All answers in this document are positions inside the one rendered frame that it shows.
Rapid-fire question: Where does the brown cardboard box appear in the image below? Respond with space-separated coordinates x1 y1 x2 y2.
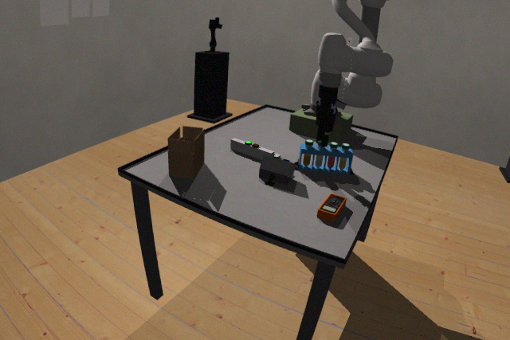
168 126 205 179

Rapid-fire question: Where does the orange digital multimeter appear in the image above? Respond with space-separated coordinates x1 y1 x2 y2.
316 193 347 222

